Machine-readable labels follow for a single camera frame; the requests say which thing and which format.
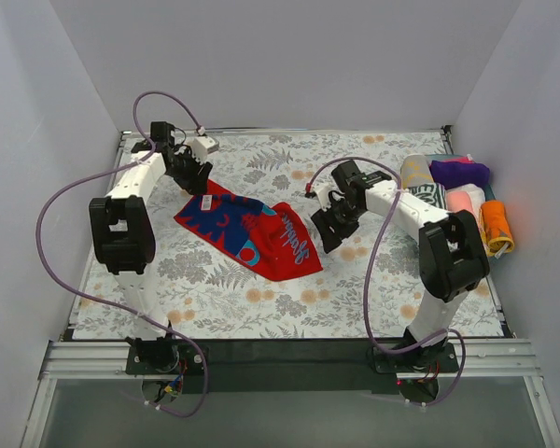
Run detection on teal towel tray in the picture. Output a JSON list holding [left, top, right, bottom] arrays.
[[419, 152, 500, 267]]

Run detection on red and blue towel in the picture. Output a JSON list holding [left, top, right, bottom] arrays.
[[175, 181, 322, 282]]

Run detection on white rolled towel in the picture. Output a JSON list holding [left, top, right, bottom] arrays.
[[452, 184, 483, 194]]

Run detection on striped lemon rolled towel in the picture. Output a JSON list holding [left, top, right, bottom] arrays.
[[409, 183, 448, 210]]

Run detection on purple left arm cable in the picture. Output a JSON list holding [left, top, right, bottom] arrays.
[[35, 90, 210, 419]]

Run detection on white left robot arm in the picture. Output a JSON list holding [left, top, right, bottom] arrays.
[[89, 121, 219, 373]]

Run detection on pink panda towel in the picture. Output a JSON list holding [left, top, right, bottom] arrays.
[[445, 190, 477, 218]]

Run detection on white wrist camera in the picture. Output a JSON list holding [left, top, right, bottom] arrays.
[[189, 135, 219, 161], [305, 183, 332, 211]]

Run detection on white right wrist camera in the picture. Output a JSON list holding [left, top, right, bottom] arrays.
[[305, 183, 332, 211]]

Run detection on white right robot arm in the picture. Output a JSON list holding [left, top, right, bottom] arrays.
[[305, 157, 490, 371]]

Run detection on orange rolled towel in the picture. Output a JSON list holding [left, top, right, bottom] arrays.
[[480, 200, 515, 258]]

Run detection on aluminium frame rail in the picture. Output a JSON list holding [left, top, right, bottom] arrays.
[[22, 338, 560, 447]]

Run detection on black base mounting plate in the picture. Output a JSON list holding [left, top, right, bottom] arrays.
[[125, 338, 458, 395]]

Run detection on purple rolled towel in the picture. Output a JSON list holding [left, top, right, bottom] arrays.
[[429, 161, 491, 189]]

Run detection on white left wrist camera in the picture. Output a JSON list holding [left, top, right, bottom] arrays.
[[189, 135, 219, 161]]

